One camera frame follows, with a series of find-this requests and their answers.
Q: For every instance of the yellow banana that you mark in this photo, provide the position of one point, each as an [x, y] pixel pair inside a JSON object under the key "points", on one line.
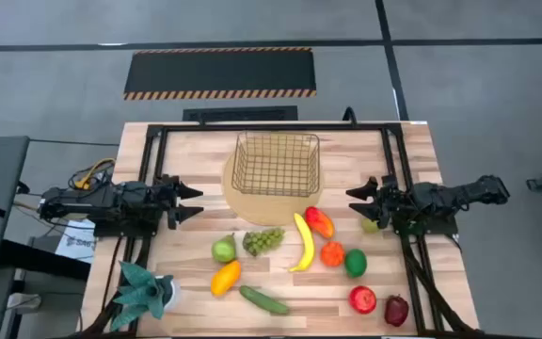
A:
{"points": [[307, 242]]}

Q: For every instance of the yellow orange mango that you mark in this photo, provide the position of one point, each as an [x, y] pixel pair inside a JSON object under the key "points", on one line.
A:
{"points": [[225, 279]]}

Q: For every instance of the round woven straw placemat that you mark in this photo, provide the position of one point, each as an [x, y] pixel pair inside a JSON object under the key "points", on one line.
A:
{"points": [[261, 212]]}

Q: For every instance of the black metal table frame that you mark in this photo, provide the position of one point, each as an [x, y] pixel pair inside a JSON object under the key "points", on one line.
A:
{"points": [[393, 128]]}

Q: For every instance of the white printed paper sheet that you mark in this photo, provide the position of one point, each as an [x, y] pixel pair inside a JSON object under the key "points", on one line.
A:
{"points": [[78, 245]]}

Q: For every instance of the bright red apple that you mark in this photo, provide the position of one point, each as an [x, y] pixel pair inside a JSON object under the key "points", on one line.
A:
{"points": [[362, 300]]}

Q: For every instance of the orange tangerine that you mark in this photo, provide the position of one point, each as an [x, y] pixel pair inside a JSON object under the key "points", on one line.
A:
{"points": [[332, 254]]}

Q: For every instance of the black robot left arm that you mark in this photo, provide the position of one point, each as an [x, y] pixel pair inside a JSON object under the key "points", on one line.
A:
{"points": [[78, 202]]}

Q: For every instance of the black hazard-striped floor mat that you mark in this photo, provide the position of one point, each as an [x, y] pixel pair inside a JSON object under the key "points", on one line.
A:
{"points": [[219, 73]]}

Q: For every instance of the green cucumber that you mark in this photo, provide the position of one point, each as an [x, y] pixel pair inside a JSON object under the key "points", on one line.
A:
{"points": [[264, 300]]}

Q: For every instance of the green grape bunch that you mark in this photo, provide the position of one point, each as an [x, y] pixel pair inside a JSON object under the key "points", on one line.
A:
{"points": [[264, 239]]}

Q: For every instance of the pale green apple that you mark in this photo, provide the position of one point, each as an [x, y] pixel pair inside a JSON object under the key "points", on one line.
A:
{"points": [[370, 227]]}

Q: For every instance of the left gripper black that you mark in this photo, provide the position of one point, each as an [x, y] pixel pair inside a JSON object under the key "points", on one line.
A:
{"points": [[151, 202]]}

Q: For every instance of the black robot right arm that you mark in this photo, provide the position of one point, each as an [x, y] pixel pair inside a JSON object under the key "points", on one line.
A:
{"points": [[464, 193]]}

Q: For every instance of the dark red apple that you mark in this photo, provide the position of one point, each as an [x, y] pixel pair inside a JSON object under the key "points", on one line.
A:
{"points": [[396, 311]]}

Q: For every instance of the dark green lime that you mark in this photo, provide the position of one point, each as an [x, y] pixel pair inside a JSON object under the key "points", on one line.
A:
{"points": [[355, 263]]}

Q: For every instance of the red orange mango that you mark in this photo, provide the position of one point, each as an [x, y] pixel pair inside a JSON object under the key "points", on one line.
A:
{"points": [[320, 222]]}

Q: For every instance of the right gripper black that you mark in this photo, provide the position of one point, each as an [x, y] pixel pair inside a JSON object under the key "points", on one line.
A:
{"points": [[400, 200]]}

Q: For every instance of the green pear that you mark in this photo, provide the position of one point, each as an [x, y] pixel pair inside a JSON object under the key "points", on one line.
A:
{"points": [[224, 251]]}

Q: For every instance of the black floor grille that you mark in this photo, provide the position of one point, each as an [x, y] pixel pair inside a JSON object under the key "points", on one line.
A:
{"points": [[240, 114]]}

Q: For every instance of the teal plant in white pot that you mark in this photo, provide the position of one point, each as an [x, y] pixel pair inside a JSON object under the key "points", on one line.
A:
{"points": [[141, 292]]}

